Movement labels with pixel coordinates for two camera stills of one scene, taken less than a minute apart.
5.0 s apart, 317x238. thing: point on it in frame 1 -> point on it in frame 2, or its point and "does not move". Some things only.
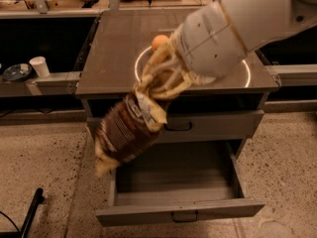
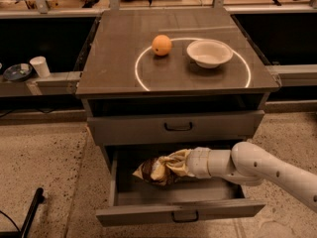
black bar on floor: [39, 199] does not move
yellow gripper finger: [188, 78] -> [182, 169]
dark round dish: [18, 72] does not move
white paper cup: [39, 62] does not move
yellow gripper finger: [158, 57] -> [179, 157]
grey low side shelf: [56, 83] does not move
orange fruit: [159, 41] does not move
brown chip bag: [126, 130] -> [144, 172]
